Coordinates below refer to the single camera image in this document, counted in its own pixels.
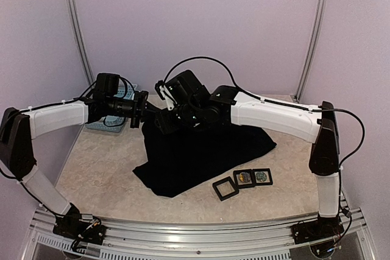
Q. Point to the middle black square frame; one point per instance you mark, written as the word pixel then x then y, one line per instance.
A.
pixel 241 185

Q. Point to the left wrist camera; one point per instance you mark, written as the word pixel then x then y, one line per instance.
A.
pixel 106 86

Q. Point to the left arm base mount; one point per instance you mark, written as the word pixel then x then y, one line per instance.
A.
pixel 81 228

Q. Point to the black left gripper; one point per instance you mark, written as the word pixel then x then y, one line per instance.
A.
pixel 137 115

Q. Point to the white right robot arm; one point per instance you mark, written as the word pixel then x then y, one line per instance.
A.
pixel 295 191

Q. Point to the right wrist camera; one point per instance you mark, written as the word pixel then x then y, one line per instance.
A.
pixel 181 90

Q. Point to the black garment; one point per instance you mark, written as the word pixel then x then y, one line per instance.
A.
pixel 181 160

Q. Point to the left black square frame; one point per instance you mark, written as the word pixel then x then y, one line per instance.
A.
pixel 225 188

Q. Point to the front aluminium rail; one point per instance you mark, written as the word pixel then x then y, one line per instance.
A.
pixel 125 239

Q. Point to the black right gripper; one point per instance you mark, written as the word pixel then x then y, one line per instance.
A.
pixel 165 125

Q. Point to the green round brooch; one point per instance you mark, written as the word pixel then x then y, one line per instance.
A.
pixel 261 176

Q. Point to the right black square frame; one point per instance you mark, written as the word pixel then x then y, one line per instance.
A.
pixel 269 181

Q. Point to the light blue plastic basket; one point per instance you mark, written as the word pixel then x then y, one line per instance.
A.
pixel 114 123

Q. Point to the right aluminium corner post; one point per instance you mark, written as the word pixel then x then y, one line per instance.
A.
pixel 314 37

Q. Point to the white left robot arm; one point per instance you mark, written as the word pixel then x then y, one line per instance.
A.
pixel 36 141

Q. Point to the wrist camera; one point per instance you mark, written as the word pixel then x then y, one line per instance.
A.
pixel 106 86
pixel 181 90

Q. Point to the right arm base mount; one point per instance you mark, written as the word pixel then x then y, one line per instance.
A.
pixel 317 229

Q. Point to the black square frame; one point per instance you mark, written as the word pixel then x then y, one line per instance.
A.
pixel 225 188
pixel 269 181
pixel 241 185

